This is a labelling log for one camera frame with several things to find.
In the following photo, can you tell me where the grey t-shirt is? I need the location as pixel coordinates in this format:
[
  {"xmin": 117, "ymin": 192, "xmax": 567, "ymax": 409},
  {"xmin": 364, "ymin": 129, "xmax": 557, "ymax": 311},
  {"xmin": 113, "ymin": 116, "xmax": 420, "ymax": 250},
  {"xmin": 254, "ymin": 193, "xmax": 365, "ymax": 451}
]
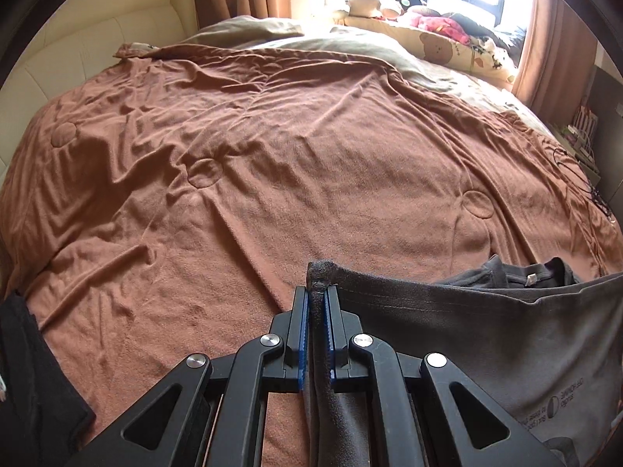
[{"xmin": 304, "ymin": 257, "xmax": 622, "ymax": 466}]

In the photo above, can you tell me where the brown bed blanket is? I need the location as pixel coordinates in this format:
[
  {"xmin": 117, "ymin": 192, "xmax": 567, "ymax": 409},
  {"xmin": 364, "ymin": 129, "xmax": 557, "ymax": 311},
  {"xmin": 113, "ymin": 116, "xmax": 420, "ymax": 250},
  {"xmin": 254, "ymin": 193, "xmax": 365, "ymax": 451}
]
[{"xmin": 0, "ymin": 40, "xmax": 623, "ymax": 467}]

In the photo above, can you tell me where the white bedside table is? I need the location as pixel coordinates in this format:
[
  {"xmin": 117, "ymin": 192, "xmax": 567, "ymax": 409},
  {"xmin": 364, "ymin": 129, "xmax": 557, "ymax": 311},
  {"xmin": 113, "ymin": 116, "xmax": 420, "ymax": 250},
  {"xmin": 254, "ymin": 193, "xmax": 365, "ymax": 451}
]
[{"xmin": 549, "ymin": 125, "xmax": 601, "ymax": 187}]

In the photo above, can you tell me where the beige green bed sheet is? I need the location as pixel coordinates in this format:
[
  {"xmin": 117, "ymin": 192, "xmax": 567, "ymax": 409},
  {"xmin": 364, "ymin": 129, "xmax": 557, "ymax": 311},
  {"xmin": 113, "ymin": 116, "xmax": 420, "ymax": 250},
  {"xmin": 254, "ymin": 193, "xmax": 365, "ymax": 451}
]
[{"xmin": 186, "ymin": 16, "xmax": 519, "ymax": 112}]

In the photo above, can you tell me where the bear print pillow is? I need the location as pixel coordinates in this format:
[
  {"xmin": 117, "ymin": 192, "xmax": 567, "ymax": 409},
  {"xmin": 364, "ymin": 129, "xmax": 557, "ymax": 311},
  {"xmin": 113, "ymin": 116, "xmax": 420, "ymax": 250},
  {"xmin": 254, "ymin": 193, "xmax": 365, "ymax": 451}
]
[{"xmin": 334, "ymin": 14, "xmax": 517, "ymax": 90}]

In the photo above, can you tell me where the brown curtain right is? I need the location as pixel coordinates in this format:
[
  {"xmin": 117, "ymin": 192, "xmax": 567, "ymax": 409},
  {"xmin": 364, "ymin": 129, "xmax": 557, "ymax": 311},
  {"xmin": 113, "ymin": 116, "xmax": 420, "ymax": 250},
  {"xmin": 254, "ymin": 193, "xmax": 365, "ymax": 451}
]
[{"xmin": 512, "ymin": 0, "xmax": 598, "ymax": 125}]

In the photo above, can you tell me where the red pink plush toy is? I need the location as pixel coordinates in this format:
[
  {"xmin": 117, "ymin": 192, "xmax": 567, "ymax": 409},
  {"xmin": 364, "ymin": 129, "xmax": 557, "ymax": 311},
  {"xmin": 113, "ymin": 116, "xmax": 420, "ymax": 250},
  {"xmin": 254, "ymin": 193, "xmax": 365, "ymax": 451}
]
[{"xmin": 403, "ymin": 11, "xmax": 471, "ymax": 46}]

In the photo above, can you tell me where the cream padded headboard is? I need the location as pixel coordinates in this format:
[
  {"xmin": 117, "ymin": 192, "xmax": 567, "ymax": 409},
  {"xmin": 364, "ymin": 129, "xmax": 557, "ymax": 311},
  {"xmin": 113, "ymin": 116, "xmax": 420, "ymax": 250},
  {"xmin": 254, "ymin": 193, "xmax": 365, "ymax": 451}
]
[{"xmin": 1, "ymin": 0, "xmax": 199, "ymax": 171}]

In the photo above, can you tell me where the black cable on blanket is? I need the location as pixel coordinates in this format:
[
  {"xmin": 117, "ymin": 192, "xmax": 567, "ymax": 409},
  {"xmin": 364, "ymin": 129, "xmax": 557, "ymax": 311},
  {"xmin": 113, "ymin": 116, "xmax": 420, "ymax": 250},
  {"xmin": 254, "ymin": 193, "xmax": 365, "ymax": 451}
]
[{"xmin": 551, "ymin": 147, "xmax": 619, "ymax": 225}]

